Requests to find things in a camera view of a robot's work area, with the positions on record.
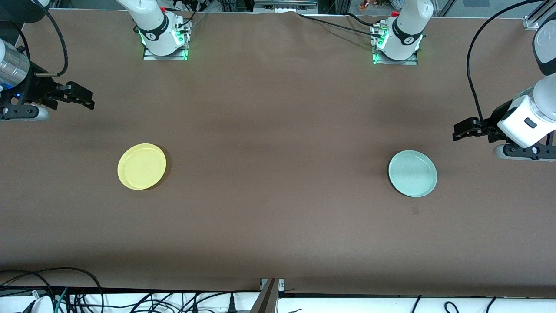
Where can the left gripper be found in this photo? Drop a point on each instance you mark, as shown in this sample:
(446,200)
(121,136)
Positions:
(488,129)

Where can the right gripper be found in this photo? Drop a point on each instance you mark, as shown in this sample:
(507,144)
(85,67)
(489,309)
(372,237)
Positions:
(38,90)

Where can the pale green plate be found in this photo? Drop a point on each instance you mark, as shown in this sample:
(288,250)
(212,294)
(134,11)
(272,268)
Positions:
(412,174)

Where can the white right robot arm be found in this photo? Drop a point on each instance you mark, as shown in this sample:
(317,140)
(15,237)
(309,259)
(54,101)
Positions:
(152,21)

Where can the brown table cover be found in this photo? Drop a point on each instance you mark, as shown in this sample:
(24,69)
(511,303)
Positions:
(278,108)

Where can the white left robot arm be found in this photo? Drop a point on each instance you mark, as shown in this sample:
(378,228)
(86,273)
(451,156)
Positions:
(406,26)

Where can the black table edge rail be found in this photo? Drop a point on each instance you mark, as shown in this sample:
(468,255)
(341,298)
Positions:
(130,289)

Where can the grey metal box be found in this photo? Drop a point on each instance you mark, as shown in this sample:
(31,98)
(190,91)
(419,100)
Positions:
(284,5)

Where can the aluminium corner profile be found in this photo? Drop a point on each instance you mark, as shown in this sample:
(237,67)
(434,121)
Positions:
(538,17)

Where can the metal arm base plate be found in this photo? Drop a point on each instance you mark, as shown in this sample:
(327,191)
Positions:
(173,57)
(408,62)

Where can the yellow plate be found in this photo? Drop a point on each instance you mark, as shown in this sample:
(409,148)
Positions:
(141,166)

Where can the black power plug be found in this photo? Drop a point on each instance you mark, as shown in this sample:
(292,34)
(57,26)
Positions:
(232,304)

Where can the aluminium frame post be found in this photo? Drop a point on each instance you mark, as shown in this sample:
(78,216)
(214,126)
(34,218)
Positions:
(268,298)

